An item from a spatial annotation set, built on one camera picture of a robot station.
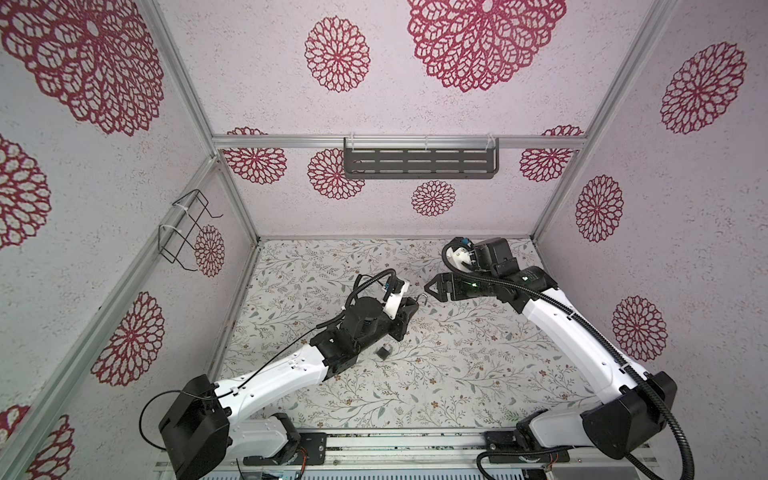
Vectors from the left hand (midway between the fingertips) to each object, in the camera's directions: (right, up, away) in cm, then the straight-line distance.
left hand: (410, 307), depth 76 cm
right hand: (+7, +7, 0) cm, 10 cm away
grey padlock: (-7, -16, +14) cm, 22 cm away
